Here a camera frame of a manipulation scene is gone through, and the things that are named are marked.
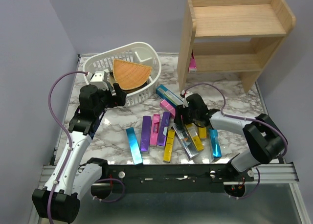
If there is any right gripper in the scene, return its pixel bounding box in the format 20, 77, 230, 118
173, 103, 199, 126

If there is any pink toothpaste box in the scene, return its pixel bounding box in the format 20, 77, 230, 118
188, 52, 197, 73
149, 114, 160, 146
160, 99, 176, 118

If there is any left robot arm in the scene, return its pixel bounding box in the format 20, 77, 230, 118
32, 84, 127, 224

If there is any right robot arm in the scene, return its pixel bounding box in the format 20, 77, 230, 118
174, 94, 287, 181

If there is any wooden two-tier shelf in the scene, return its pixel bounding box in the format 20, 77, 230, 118
177, 0, 296, 91

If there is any silver toothpaste box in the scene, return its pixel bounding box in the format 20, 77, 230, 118
172, 124, 199, 160

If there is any yellow toothpaste box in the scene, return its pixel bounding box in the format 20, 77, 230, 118
185, 124, 204, 152
163, 129, 176, 163
198, 127, 207, 139

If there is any purple toothpaste box with cloud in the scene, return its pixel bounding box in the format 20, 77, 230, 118
156, 112, 171, 147

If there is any blue green toothpaste box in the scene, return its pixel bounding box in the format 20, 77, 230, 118
156, 85, 183, 108

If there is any metallic blue toothpaste box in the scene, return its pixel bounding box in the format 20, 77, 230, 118
126, 127, 143, 165
209, 129, 222, 158

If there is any white plastic basket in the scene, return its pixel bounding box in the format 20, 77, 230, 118
83, 42, 161, 107

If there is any black base bar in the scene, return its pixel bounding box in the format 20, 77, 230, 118
103, 164, 254, 193

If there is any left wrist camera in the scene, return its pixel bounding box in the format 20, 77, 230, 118
86, 71, 109, 91

